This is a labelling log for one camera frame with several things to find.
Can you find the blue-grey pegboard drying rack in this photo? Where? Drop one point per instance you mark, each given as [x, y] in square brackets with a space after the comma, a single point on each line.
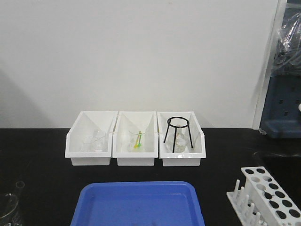
[281, 117]

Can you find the white test tube rack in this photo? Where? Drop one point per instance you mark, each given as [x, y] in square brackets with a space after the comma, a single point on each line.
[262, 201]

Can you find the middle white storage bin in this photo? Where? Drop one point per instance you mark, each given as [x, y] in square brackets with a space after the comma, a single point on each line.
[131, 121]

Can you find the white storage bin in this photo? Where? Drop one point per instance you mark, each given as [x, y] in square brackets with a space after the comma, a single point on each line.
[191, 156]
[131, 121]
[85, 124]

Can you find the glass flask under tripod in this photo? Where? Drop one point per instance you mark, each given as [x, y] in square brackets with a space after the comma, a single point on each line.
[176, 142]

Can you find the right white storage bin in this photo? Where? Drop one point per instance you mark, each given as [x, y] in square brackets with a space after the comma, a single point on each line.
[191, 156]

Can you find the glassware in left bin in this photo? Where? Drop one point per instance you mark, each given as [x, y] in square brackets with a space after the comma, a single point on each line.
[95, 142]

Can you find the left white storage bin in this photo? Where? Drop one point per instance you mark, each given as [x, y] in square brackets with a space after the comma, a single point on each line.
[85, 124]

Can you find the blue plastic tray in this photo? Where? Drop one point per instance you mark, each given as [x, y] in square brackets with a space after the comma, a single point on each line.
[150, 203]

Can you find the plastic bag of pegs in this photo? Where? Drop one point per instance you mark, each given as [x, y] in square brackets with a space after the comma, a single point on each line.
[288, 55]

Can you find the black lab sink basin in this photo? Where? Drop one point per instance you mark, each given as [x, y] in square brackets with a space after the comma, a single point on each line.
[284, 167]

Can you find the glass beaker on counter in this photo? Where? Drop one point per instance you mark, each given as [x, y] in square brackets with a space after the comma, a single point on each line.
[8, 206]

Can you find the black wire tripod stand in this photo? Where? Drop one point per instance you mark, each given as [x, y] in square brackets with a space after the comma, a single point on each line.
[180, 122]

